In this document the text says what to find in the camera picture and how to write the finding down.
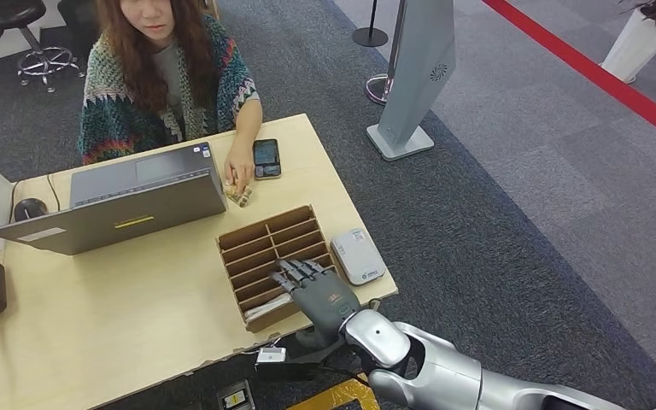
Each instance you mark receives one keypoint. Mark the white card reader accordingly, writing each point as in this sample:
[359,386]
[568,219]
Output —
[358,258]

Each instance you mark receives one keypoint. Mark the black stanchion post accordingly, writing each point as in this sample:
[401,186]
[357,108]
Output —
[370,37]

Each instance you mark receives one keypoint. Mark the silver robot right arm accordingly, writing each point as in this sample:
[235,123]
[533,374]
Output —
[447,379]

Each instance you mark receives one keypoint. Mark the grey kiosk stand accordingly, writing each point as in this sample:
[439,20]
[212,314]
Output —
[418,68]

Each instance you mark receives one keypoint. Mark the white planter pot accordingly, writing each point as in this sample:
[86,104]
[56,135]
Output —
[637,48]

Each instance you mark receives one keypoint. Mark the red floor tape line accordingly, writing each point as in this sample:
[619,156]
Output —
[588,69]

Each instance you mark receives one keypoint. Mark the black smartphone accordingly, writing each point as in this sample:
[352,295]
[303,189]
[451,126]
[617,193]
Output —
[266,158]

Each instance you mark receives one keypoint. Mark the cardboard card organizer box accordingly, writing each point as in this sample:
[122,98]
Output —
[271,319]

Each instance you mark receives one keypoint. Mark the white card sleeve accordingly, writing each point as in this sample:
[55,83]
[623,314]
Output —
[266,309]

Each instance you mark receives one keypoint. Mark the chrome stanchion post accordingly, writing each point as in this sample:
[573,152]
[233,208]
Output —
[375,89]

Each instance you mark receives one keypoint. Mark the black round stool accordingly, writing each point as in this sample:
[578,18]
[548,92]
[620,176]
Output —
[10,12]

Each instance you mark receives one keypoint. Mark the yellow floor tape marking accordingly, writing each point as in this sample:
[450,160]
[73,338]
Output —
[333,398]

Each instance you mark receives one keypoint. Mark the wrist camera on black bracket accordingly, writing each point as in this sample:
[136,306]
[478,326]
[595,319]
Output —
[271,355]

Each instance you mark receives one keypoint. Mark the person's left forearm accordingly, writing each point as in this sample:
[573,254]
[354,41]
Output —
[249,121]

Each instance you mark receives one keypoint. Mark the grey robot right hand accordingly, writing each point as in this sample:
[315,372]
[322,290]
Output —
[325,300]

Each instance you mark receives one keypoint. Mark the person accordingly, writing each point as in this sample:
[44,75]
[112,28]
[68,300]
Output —
[113,124]

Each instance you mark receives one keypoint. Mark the grey laptop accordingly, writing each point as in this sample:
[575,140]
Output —
[138,215]

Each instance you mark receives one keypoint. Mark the person's left hand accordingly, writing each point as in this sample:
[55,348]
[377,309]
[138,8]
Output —
[240,167]

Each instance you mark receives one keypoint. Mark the metal floor socket box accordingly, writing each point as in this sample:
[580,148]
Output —
[236,398]

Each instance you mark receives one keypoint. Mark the black computer mouse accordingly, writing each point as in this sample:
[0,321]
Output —
[30,210]

